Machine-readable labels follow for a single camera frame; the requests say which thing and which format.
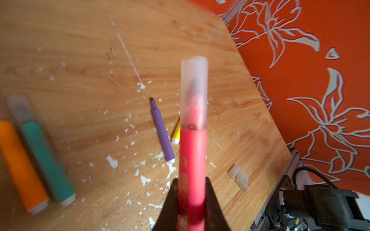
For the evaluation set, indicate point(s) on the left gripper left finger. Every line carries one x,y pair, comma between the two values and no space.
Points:
167,220

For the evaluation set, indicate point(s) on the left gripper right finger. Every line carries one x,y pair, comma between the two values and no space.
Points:
214,218

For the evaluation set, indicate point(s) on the pink pen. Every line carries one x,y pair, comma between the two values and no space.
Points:
191,180

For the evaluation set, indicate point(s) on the purple pen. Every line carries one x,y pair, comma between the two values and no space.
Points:
162,133

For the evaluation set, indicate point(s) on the orange pen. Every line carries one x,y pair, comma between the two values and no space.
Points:
24,176

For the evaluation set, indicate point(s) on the green pen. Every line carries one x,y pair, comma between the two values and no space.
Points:
42,150

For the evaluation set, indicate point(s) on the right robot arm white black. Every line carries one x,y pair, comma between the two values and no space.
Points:
331,208

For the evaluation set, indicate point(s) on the yellow pen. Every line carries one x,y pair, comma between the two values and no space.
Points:
176,135

